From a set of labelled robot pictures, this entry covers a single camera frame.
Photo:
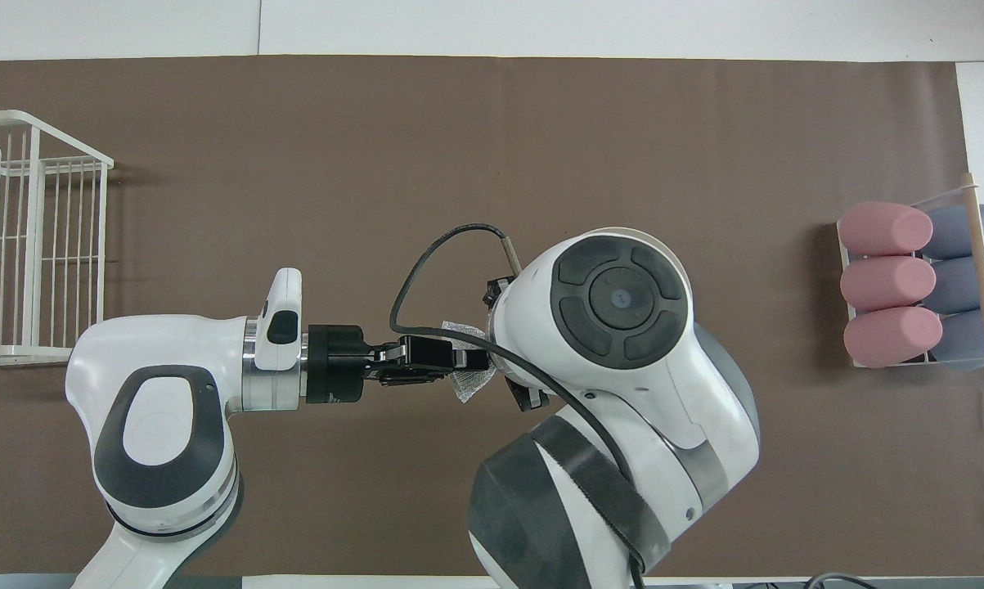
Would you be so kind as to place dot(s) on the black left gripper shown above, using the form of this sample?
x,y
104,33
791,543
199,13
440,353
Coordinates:
x,y
336,364

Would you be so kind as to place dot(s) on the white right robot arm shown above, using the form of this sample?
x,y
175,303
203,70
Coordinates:
x,y
622,384

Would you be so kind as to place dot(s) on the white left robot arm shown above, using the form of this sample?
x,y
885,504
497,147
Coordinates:
x,y
164,360

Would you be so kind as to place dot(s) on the brown table mat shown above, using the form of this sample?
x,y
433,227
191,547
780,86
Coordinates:
x,y
377,491

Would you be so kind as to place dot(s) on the pink plastic cup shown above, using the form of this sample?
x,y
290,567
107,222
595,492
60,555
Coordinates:
x,y
888,282
884,227
892,337

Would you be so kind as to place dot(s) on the blue plastic cup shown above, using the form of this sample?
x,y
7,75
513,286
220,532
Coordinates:
x,y
958,285
962,339
954,231

